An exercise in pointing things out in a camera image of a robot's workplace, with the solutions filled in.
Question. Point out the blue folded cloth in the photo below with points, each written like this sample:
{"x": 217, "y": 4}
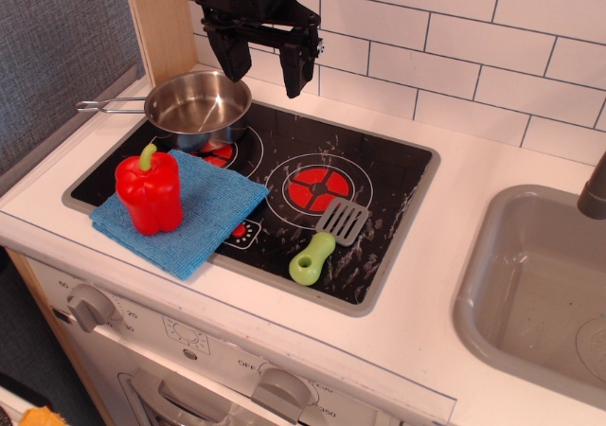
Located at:
{"x": 215, "y": 201}

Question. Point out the silver pot with handle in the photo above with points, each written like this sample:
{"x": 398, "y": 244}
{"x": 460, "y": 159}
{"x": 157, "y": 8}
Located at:
{"x": 198, "y": 111}

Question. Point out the grey spatula green handle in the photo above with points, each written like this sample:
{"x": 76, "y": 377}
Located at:
{"x": 339, "y": 225}

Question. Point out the grey right oven knob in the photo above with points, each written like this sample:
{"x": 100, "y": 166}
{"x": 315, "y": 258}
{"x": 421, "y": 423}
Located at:
{"x": 282, "y": 393}

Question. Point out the grey oven knob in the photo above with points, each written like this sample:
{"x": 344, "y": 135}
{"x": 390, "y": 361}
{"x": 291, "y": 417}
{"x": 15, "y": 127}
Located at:
{"x": 282, "y": 393}
{"x": 90, "y": 307}

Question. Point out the grey faucet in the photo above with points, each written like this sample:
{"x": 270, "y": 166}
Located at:
{"x": 592, "y": 200}

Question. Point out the white toy oven front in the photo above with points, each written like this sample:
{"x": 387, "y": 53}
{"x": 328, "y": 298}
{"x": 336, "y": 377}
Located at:
{"x": 146, "y": 368}

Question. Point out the wooden side post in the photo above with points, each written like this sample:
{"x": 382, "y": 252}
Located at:
{"x": 164, "y": 32}

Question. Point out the red toy bell pepper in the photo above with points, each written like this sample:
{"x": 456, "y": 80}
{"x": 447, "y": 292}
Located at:
{"x": 149, "y": 187}

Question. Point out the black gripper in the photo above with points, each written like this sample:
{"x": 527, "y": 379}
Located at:
{"x": 231, "y": 25}

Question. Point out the yellow object at corner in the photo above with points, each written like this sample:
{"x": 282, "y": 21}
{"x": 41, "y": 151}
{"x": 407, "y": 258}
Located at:
{"x": 41, "y": 416}

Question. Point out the grey left oven knob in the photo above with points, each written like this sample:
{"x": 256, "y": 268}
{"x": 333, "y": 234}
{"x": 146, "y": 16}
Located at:
{"x": 90, "y": 307}

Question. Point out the black toy stovetop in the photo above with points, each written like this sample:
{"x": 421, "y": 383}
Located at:
{"x": 304, "y": 164}

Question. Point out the grey plastic sink basin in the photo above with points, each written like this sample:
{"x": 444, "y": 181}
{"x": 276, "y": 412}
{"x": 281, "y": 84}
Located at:
{"x": 532, "y": 300}

